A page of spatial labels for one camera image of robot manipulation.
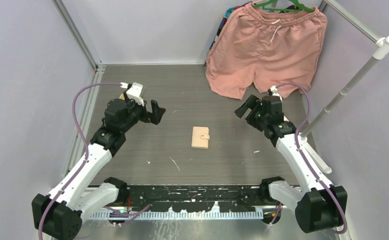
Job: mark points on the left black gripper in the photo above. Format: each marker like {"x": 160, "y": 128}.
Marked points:
{"x": 154, "y": 117}

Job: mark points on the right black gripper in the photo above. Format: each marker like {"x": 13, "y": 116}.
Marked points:
{"x": 251, "y": 103}

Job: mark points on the beige leather card holder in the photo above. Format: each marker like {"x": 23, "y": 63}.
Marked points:
{"x": 200, "y": 137}

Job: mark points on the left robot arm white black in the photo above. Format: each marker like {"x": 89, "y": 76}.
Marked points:
{"x": 62, "y": 212}

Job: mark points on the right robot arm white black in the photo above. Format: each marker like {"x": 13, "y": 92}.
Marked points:
{"x": 318, "y": 204}

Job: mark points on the pink shorts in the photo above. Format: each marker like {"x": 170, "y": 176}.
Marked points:
{"x": 265, "y": 49}

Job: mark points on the colourful patterned garment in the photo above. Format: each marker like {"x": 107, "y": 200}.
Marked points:
{"x": 224, "y": 20}

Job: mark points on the green clothes hanger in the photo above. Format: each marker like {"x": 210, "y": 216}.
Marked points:
{"x": 278, "y": 6}

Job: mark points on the white clothes rack stand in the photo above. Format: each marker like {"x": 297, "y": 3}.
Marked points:
{"x": 382, "y": 50}

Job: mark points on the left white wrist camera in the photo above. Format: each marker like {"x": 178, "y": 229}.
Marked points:
{"x": 134, "y": 92}

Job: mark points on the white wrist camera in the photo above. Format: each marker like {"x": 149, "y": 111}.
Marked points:
{"x": 134, "y": 92}
{"x": 273, "y": 91}

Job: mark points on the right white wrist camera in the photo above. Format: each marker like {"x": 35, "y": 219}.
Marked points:
{"x": 273, "y": 91}

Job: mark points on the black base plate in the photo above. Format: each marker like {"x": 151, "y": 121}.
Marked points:
{"x": 195, "y": 198}

